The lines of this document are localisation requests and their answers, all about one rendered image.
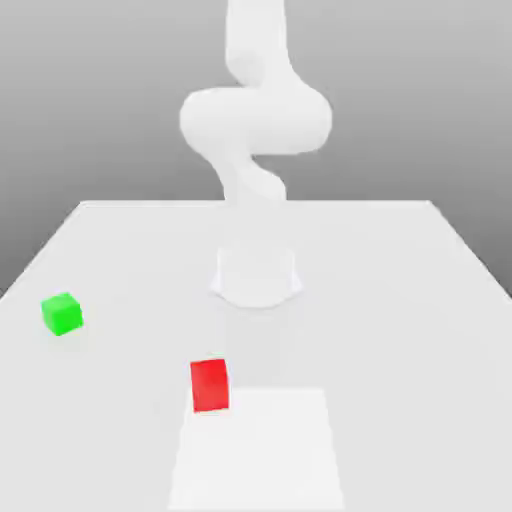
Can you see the small green cube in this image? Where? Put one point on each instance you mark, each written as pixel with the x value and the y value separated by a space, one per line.
pixel 62 314

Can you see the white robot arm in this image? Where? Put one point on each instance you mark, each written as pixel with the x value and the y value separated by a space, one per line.
pixel 256 120

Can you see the small red cube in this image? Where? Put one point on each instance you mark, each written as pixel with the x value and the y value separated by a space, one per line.
pixel 209 384

